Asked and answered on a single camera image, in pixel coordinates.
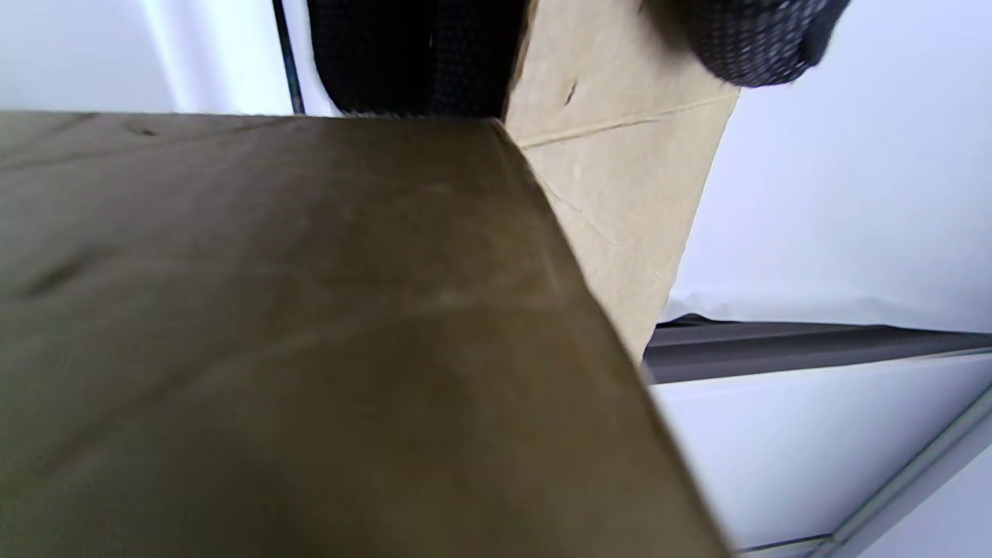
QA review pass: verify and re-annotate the brown cardboard mailer box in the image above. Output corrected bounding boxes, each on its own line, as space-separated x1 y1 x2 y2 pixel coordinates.
0 0 741 558

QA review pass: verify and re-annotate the grey window frame post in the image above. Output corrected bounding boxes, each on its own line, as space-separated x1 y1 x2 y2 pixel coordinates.
736 387 992 558

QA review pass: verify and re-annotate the person's left hand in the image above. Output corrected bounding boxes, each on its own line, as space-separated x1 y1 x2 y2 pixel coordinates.
306 0 851 119

